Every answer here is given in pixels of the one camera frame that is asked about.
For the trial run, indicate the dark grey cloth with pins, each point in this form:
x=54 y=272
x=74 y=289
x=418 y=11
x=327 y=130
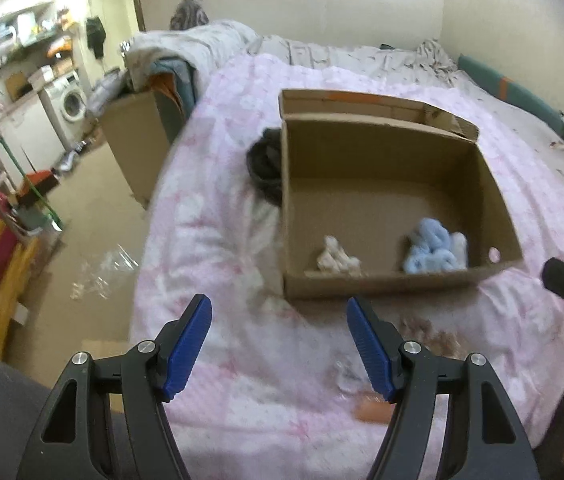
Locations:
x=266 y=165

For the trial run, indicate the white kitchen cabinet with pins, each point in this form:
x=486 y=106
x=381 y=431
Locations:
x=21 y=130

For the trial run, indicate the pile of grey clothes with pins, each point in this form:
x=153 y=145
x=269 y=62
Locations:
x=106 y=90

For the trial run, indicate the orange and black box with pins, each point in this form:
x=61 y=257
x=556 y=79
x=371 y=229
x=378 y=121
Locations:
x=39 y=182

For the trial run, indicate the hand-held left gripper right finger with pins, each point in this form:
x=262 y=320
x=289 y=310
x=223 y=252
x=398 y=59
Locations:
x=369 y=350

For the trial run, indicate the light blue plush toy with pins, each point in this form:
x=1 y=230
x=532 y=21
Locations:
x=427 y=250

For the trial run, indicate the large cardboard box by bed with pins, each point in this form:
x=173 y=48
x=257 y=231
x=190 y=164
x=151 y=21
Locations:
x=134 y=145

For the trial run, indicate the clear plastic bags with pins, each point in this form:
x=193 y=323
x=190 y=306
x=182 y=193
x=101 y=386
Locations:
x=106 y=272

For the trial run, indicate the beige scrunchie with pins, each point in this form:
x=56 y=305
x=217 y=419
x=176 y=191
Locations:
x=432 y=337

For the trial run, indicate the yellow wooden rack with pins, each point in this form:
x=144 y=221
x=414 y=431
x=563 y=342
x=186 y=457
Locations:
x=6 y=280

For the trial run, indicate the teal bolster pillow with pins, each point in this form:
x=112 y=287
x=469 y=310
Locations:
x=512 y=92

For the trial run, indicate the grey lace scrunchie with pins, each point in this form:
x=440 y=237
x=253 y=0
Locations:
x=349 y=382

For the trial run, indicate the black hanging garment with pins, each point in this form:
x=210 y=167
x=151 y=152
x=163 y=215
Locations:
x=95 y=35

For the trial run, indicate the cream white soft toy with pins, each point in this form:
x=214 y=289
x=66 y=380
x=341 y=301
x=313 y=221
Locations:
x=337 y=259

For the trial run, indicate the grey tabby cat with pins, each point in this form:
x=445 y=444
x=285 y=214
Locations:
x=189 y=14

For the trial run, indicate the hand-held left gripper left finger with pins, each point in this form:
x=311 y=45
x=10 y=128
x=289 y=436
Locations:
x=189 y=350

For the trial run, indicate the tan soft item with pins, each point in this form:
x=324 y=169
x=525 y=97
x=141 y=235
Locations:
x=374 y=411

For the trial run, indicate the white washing machine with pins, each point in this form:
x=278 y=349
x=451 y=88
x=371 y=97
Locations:
x=66 y=105

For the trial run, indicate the brown door frame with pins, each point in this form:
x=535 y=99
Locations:
x=137 y=2

